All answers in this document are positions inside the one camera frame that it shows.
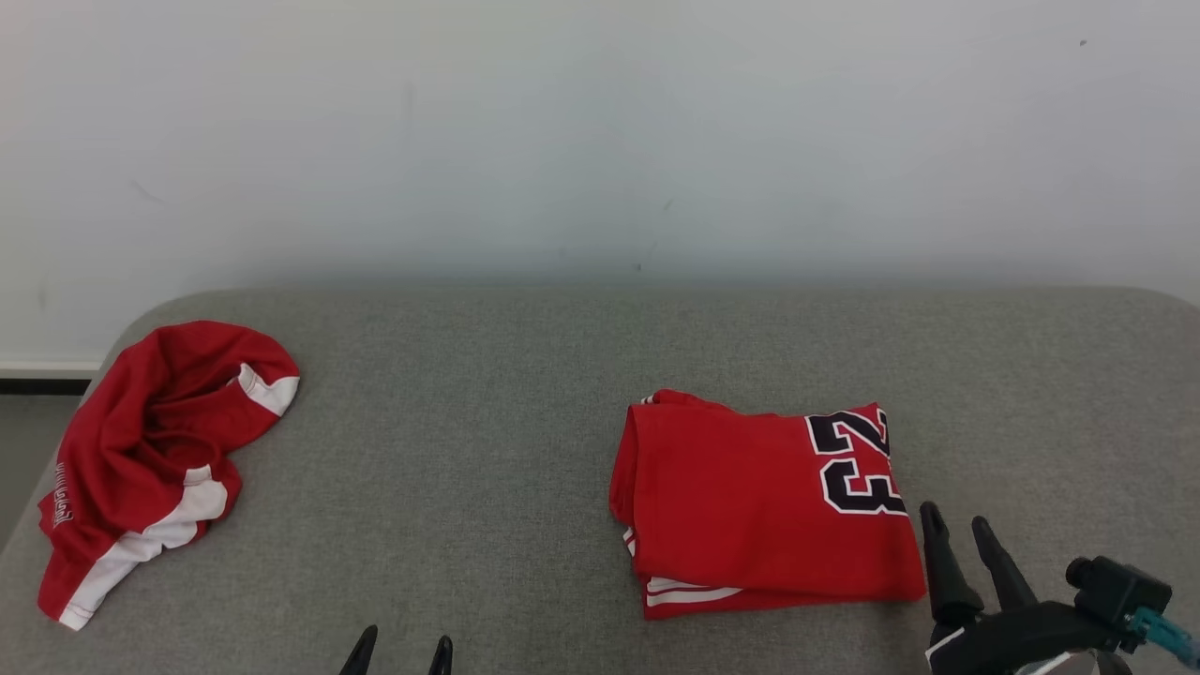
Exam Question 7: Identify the teal cable connector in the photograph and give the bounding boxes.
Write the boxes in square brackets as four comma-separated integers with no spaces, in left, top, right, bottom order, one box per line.
[1130,607,1200,668]

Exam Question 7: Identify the white skirting board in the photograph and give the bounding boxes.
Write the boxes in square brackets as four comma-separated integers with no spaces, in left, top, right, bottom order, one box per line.
[0,361,102,395]

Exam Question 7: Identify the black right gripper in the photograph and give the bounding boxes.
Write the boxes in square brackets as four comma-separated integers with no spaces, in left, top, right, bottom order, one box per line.
[919,502,1117,675]

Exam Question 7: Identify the red jersey with number 23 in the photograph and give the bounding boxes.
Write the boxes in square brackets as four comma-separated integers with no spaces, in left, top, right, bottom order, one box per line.
[609,389,929,622]

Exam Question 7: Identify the red shorts with white stripe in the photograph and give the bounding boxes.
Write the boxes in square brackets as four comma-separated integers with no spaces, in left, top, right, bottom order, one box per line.
[37,321,301,631]

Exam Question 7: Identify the grey fabric sofa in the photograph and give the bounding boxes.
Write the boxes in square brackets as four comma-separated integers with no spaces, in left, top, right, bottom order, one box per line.
[0,286,1200,675]

